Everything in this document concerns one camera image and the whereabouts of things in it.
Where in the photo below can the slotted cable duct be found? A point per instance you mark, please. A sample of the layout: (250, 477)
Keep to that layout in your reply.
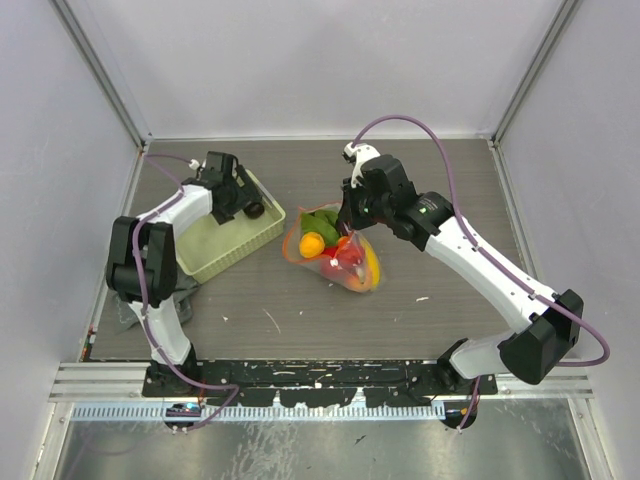
(165, 411)

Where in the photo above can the pale green plastic basket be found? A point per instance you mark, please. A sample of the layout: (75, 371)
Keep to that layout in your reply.
(207, 248)

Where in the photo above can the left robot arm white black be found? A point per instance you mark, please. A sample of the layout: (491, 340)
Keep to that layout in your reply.
(142, 267)

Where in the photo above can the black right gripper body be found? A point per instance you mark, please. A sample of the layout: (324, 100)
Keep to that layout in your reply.
(362, 210)

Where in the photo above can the clear zip bag orange zipper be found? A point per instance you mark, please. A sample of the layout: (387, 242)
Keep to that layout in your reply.
(291, 252)

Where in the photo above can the small orange toy fruit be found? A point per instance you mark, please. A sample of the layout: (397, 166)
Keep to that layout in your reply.
(311, 245)

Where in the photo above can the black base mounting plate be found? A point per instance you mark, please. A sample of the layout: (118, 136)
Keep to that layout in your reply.
(315, 384)

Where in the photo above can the red toy pepper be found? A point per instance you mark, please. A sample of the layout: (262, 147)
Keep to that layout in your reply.
(350, 252)

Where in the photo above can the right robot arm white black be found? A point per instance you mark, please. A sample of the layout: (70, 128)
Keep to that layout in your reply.
(437, 232)

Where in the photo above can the aluminium frame rail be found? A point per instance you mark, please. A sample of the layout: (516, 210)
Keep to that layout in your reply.
(544, 344)

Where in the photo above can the yellow toy banana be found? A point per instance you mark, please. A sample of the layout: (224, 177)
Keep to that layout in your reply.
(372, 266)

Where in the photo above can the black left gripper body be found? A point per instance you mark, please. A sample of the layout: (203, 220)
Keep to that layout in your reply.
(238, 197)

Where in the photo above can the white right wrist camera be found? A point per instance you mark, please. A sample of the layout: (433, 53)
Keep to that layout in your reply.
(357, 156)

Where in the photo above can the red toy apple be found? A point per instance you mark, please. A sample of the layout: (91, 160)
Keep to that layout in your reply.
(331, 270)

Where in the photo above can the green toy lettuce leaf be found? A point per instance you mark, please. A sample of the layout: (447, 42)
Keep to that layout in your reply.
(322, 222)

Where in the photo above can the dark purple toy food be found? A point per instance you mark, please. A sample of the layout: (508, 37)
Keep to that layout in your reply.
(254, 210)

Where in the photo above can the grey cloth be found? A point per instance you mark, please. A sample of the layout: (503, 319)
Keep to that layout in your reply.
(186, 286)

